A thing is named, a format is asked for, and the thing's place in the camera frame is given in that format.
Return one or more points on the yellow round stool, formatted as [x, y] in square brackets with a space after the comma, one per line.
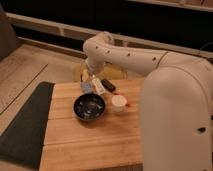
[110, 72]

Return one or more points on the dark green floor mat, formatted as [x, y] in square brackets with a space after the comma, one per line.
[23, 139]

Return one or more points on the dark blue bowl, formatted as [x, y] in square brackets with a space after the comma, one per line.
[89, 107]

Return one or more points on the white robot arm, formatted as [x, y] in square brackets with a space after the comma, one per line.
[176, 103]

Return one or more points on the blue chip bag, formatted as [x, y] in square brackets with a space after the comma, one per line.
[86, 87]

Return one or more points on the black rectangular device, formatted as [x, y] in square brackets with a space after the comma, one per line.
[108, 85]

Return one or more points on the white paper cup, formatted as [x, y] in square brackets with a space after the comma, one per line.
[118, 102]

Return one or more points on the white plastic bottle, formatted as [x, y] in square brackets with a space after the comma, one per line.
[98, 85]

